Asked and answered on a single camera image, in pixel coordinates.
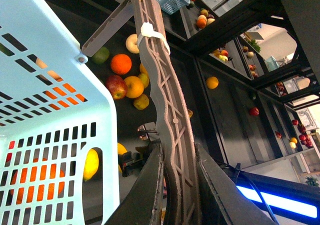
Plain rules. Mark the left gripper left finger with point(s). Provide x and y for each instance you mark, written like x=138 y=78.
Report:
x=143 y=203

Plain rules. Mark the brown kiwi lower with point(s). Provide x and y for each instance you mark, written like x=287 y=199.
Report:
x=141 y=102

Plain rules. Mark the yellow green pear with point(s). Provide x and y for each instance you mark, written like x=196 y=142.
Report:
x=190 y=113

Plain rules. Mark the white pear with stem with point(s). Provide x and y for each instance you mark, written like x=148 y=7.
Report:
x=131 y=44

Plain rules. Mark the red yellow apple centre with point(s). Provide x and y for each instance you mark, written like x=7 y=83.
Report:
x=116 y=86

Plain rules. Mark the white zip tie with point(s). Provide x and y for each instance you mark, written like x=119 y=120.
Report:
x=147 y=31

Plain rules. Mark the yellow lemon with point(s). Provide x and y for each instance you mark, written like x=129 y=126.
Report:
x=91 y=165
x=121 y=150

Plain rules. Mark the orange yellow apple right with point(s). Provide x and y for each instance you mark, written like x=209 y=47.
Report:
x=142 y=69

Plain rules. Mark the large light blue basket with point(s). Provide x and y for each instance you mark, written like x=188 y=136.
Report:
x=52 y=107

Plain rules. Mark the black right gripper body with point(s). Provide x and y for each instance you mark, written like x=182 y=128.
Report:
x=132 y=161

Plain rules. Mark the orange centre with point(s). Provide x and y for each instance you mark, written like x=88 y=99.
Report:
x=121 y=64

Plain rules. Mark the orange on side shelf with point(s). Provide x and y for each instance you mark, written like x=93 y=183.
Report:
x=212 y=82

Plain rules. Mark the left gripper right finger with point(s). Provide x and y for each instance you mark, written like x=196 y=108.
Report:
x=221 y=201

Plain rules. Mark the red apple side shelf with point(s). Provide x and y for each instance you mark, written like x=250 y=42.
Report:
x=254 y=111

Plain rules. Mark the large orange tangerine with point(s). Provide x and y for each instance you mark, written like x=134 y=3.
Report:
x=37 y=183

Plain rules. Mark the black metal shelf frame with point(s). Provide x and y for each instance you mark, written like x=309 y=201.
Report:
x=231 y=133

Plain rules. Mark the green lime upper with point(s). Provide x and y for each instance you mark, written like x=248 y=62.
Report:
x=101 y=56

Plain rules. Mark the grey basket handle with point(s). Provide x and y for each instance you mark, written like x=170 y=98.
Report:
x=172 y=123

